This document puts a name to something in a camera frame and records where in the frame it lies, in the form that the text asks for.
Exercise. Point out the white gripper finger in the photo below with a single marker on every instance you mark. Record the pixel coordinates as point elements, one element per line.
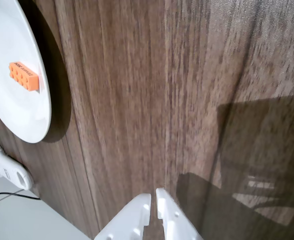
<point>127,220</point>
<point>177,222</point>

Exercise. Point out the orange lego block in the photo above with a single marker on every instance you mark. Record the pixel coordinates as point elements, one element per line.
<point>24,77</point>

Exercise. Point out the white round plate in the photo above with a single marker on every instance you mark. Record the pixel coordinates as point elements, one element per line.
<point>9,105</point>

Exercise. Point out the white handheld fan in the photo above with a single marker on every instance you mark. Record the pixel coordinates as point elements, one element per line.
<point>14,172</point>

